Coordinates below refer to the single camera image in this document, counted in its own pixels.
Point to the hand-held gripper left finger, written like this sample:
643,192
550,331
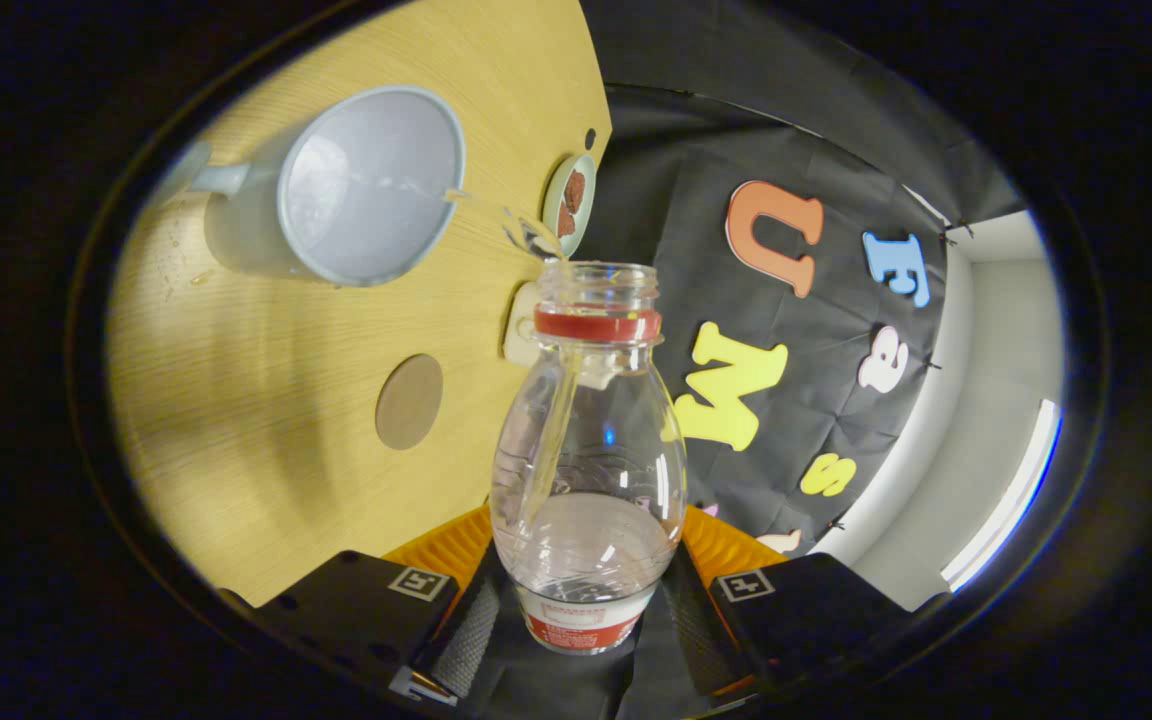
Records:
471,630

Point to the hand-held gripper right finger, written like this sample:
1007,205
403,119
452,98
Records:
691,640

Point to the clear plastic juice bottle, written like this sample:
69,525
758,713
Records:
586,450

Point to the round brown coaster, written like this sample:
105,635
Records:
409,402

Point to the white cup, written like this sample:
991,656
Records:
376,180

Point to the white toaster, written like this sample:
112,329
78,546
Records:
519,330

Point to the wooden table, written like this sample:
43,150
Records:
236,400

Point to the long ceiling light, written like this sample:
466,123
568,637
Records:
1006,500

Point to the brown meat piece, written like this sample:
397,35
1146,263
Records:
566,222
574,190

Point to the pale green plate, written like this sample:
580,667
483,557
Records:
586,180

